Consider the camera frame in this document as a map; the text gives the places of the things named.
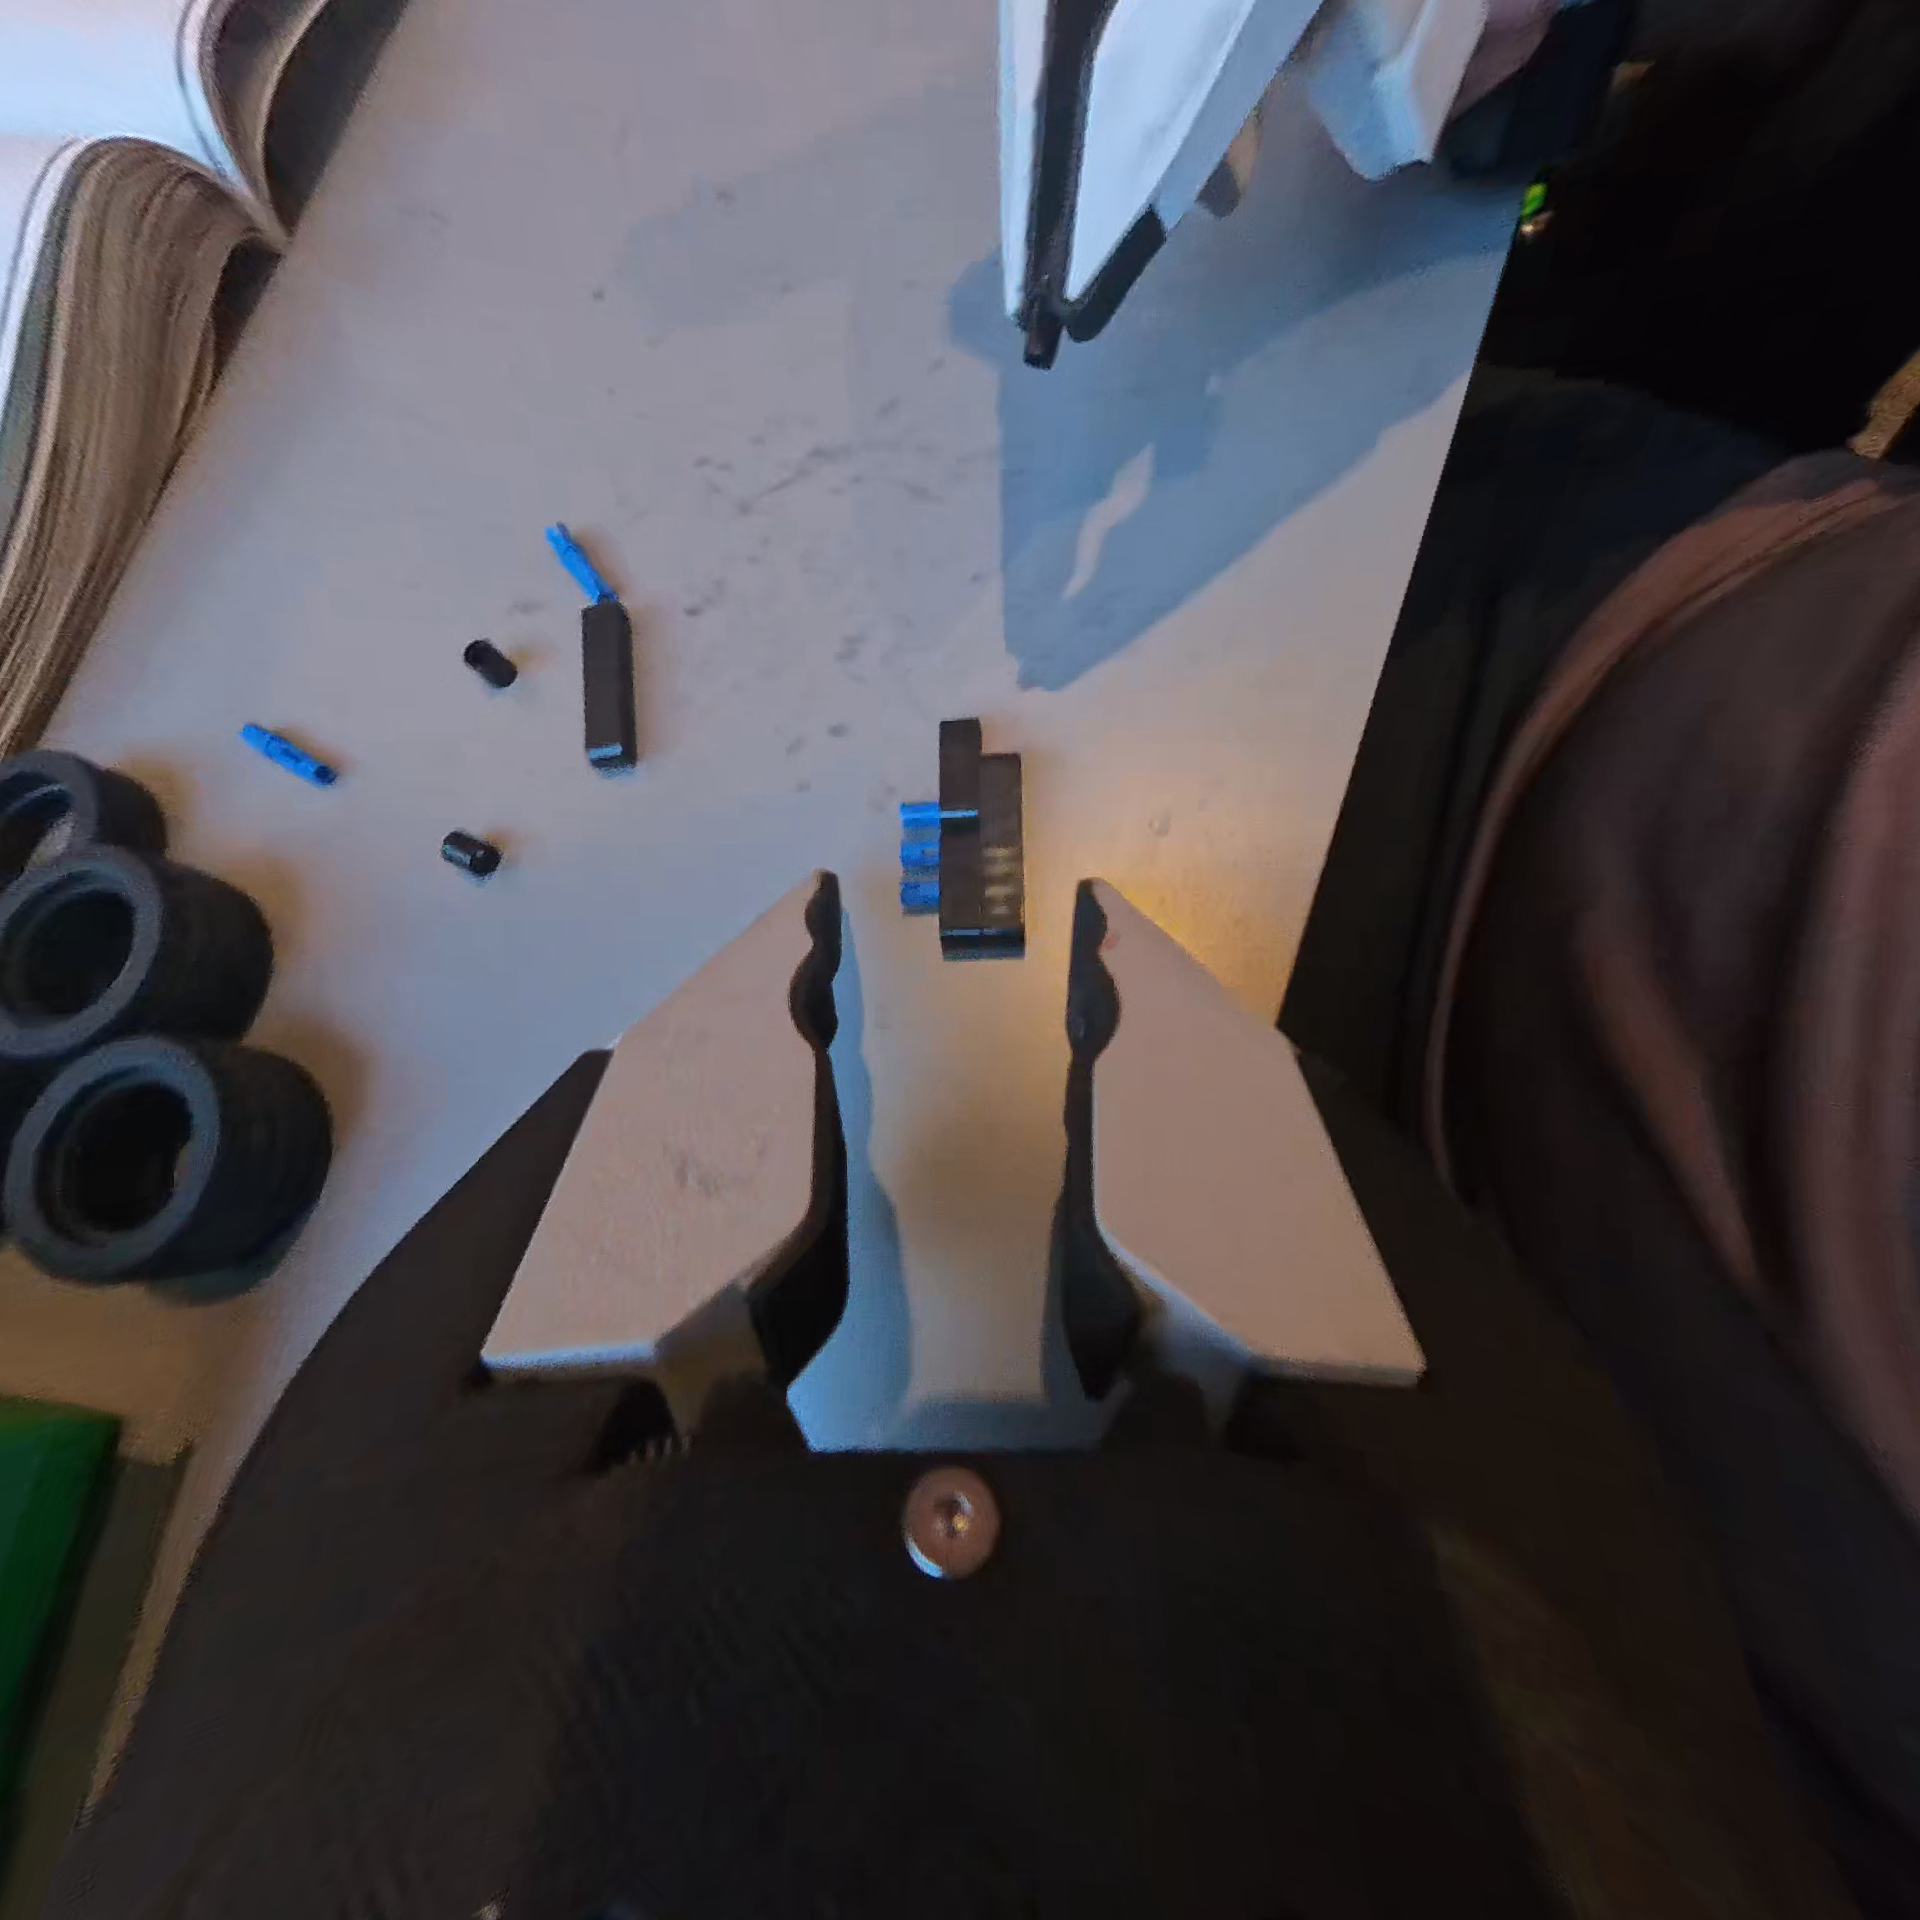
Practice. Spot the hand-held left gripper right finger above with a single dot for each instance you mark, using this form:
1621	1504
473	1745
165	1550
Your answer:
1243	1200

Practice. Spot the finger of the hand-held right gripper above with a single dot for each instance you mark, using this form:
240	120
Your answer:
1185	90
1027	120

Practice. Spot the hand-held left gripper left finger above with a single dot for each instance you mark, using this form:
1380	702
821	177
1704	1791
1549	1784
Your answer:
661	1200

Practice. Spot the tiny black brick connector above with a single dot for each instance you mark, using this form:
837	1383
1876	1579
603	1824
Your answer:
472	854

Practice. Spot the short black brick beam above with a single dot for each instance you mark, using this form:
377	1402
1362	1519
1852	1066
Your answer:
960	902

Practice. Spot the long black brick beam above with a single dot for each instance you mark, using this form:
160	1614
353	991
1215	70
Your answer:
1002	855

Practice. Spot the small black brick beam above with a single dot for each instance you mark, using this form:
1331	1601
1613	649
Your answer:
960	765

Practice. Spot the green plastic bin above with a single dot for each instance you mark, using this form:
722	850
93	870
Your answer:
44	1499

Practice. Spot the white desk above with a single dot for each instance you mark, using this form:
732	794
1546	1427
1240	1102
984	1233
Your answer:
751	301

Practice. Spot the black brick beam with holes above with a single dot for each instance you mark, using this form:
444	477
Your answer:
608	687

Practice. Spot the person's brown sweater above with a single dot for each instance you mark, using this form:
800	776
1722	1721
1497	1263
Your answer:
1723	974

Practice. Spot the black brick bush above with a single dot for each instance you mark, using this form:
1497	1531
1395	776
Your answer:
489	663

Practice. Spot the open instruction booklet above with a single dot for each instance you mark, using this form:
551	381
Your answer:
120	301

